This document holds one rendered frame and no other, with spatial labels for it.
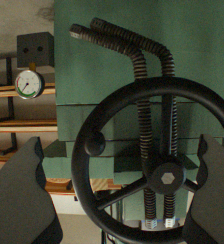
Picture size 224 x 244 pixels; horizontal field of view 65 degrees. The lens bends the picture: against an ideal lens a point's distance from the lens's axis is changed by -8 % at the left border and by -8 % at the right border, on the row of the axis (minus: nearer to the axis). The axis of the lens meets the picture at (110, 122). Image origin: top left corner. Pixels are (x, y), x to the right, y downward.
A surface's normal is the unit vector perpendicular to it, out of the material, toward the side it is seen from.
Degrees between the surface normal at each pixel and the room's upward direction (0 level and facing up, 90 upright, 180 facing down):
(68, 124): 90
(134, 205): 90
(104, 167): 90
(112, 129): 90
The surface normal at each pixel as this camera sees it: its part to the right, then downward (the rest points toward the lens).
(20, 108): -0.05, 0.14
